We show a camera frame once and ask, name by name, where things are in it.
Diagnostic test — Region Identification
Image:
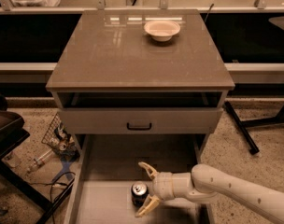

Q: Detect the top drawer with black handle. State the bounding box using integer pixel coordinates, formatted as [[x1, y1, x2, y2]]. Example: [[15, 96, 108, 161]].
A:
[[58, 108, 222, 134]]

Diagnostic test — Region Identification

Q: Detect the white paper bowl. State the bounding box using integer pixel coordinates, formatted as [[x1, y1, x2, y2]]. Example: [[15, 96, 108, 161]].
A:
[[144, 21, 180, 42]]

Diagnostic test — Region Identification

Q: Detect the black floor cable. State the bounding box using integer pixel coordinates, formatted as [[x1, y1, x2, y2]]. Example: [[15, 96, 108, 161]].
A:
[[26, 171, 77, 224]]

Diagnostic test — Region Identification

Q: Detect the black chair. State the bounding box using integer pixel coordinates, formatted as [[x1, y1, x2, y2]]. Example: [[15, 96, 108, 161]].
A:
[[0, 92, 75, 224]]

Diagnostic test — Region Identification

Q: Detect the grey drawer cabinet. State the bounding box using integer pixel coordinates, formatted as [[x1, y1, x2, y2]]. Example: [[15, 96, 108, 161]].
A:
[[47, 10, 234, 147]]

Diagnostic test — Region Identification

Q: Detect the wire mesh basket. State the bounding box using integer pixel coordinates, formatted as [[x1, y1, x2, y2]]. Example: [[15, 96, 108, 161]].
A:
[[42, 114, 78, 157]]

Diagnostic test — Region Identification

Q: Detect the clear plastic bottle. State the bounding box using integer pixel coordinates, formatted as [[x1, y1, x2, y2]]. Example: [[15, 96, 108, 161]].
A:
[[27, 149, 54, 173]]

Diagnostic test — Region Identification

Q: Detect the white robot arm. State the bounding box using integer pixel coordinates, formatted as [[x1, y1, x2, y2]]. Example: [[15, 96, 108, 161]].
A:
[[135, 161, 284, 224]]

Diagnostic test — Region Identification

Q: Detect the open middle drawer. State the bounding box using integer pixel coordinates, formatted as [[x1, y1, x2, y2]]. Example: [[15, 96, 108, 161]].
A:
[[64, 134, 215, 224]]

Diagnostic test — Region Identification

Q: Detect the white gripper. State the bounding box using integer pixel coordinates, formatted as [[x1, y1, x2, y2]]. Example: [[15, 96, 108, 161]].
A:
[[135, 161, 192, 217]]

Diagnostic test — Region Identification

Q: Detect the black metal stand base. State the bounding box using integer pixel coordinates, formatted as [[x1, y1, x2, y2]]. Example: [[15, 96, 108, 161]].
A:
[[224, 102, 284, 155]]

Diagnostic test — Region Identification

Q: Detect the blue pepsi can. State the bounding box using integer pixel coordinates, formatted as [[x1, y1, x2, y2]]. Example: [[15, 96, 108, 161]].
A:
[[131, 181, 149, 207]]

